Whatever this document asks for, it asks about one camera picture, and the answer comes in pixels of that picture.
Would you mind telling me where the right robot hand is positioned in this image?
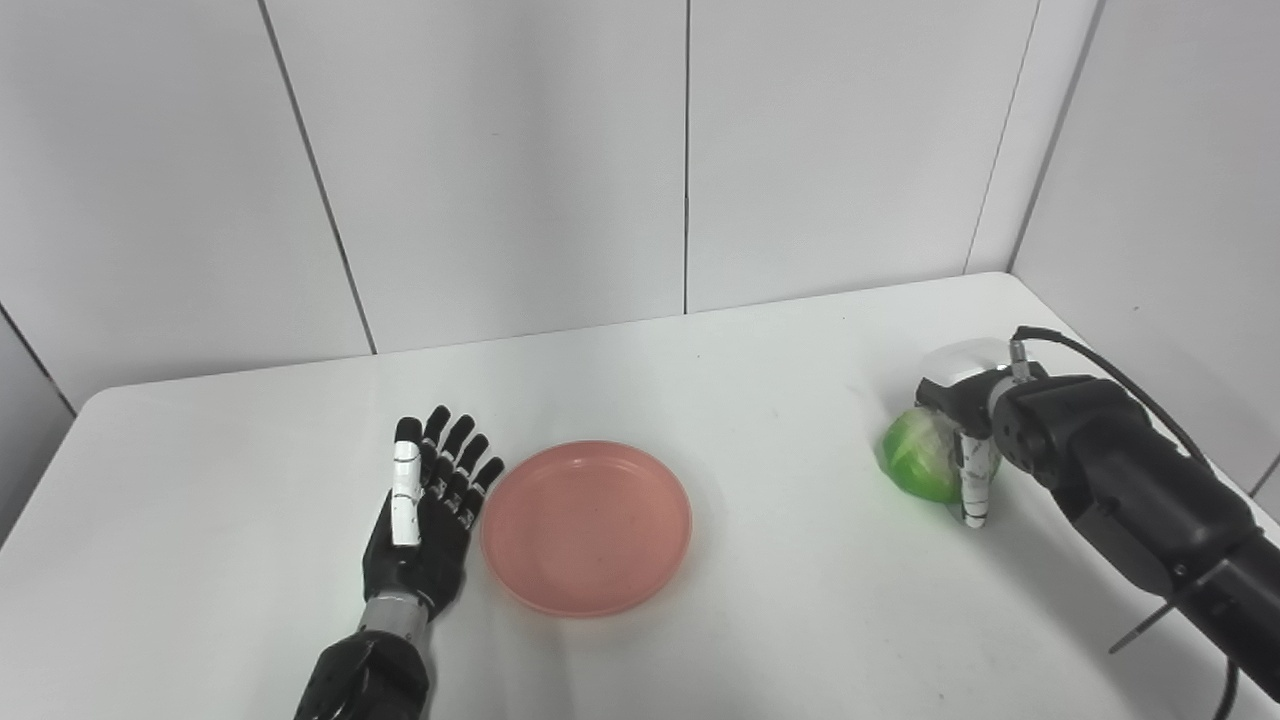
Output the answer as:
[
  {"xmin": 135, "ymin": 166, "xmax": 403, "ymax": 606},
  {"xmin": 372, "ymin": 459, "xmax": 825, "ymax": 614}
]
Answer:
[{"xmin": 914, "ymin": 338, "xmax": 1023, "ymax": 529}]

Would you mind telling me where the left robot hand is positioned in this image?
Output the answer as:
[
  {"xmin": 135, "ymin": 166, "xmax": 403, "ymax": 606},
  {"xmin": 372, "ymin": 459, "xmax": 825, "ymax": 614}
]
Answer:
[{"xmin": 362, "ymin": 405, "xmax": 505, "ymax": 612}]

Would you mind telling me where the green white cabbage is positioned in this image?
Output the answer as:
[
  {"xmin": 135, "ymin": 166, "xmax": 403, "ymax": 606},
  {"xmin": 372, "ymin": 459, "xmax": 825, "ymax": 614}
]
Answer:
[{"xmin": 880, "ymin": 405, "xmax": 1003, "ymax": 504}]

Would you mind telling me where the pink plate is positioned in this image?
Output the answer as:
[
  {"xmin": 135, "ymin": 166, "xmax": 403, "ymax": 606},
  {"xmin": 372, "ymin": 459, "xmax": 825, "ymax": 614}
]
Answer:
[{"xmin": 480, "ymin": 440, "xmax": 694, "ymax": 618}]

